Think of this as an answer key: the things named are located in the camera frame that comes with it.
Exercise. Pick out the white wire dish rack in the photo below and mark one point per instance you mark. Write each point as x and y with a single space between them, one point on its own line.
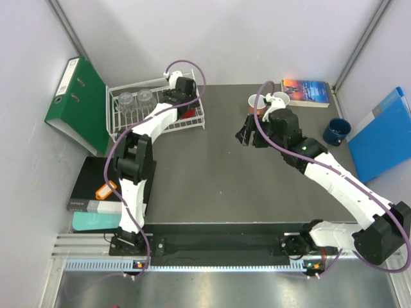
116 120

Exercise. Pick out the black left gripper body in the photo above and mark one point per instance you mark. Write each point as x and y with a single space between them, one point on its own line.
192 104

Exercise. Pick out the light blue ceramic mug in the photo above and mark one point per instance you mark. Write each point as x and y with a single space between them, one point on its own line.
283 96

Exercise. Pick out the grey slotted cable duct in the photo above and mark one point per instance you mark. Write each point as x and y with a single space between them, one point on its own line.
129 265

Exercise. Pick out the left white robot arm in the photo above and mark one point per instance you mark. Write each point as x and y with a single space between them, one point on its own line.
135 167

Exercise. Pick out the clear drinking glass right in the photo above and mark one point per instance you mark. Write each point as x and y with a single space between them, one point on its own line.
146 100

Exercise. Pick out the orange tag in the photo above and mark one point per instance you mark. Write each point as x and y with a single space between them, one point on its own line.
105 191

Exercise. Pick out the teal notebook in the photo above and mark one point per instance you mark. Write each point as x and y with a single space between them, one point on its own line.
95 222

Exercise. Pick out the red ceramic mug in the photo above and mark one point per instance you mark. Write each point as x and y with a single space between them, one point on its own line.
189 114

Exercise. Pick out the clear drinking glass left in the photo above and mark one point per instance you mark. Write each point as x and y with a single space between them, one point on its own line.
127 104

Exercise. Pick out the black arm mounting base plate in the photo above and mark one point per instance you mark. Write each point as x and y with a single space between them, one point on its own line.
226 244

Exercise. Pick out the blue cover paperback book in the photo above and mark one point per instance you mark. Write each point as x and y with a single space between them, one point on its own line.
304 93

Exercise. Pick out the blue folder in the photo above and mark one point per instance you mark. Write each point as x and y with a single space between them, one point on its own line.
381 140

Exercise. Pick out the dark blue ceramic mug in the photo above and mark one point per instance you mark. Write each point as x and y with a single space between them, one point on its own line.
336 131

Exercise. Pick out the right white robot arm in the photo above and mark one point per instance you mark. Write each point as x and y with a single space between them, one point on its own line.
381 227

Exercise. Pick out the clear drinking glass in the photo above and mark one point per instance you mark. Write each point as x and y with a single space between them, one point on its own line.
127 104
146 100

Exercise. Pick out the pink ceramic mug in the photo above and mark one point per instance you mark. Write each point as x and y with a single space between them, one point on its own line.
259 102

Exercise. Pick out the aluminium frame rail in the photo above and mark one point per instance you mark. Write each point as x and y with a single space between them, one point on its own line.
81 246

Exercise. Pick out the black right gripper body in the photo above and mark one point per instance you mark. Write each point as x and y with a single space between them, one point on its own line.
259 140

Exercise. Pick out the green lever arch binder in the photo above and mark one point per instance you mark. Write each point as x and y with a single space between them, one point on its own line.
78 108

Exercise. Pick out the black book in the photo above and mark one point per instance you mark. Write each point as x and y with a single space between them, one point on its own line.
90 179

